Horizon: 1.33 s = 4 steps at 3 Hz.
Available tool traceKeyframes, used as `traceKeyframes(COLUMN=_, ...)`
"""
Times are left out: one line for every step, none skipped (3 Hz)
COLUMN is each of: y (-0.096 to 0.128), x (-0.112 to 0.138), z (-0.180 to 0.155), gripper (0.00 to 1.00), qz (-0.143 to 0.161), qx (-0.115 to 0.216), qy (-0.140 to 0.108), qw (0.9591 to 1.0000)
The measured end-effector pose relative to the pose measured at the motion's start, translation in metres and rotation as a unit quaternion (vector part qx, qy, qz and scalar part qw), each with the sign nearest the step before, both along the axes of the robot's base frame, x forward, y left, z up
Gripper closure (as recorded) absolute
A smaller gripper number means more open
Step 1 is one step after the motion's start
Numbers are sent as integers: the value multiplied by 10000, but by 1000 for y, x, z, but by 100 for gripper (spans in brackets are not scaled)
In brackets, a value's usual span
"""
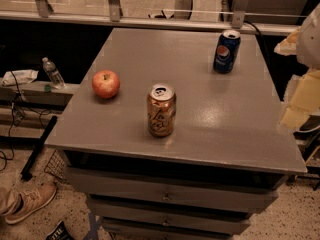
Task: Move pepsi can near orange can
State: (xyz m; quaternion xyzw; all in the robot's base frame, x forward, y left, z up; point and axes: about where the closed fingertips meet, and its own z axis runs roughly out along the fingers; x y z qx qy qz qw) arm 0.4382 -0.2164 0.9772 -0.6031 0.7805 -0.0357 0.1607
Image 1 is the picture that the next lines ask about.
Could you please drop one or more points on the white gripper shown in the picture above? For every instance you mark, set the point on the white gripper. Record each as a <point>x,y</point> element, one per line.
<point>310,44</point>

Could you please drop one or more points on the blue pepsi can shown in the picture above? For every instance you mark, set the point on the blue pepsi can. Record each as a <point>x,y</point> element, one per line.
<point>226,51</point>

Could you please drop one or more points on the orange soda can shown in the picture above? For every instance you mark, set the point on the orange soda can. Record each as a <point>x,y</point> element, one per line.
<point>161,109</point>

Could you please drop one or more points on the grey drawer cabinet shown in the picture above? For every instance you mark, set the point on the grey drawer cabinet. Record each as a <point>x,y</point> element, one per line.
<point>182,152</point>

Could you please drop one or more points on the red apple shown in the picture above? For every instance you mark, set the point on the red apple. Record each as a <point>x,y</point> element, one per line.
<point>106,84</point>

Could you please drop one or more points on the clear plastic water bottle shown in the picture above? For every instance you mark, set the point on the clear plastic water bottle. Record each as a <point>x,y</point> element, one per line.
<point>53,73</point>

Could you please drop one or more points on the white crumpled cloth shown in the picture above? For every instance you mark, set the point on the white crumpled cloth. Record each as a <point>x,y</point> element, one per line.
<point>11,78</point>

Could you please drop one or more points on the black snack bag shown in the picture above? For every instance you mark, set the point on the black snack bag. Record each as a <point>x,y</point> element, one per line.
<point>59,233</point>

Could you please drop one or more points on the tan sneaker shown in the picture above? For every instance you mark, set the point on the tan sneaker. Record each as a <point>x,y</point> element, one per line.
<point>17,206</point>

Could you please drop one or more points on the black rod tool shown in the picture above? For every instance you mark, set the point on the black rod tool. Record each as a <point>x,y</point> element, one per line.
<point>25,173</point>

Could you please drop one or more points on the wire mesh basket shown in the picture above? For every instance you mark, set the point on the wire mesh basket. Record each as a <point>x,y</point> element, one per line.
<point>55,166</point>

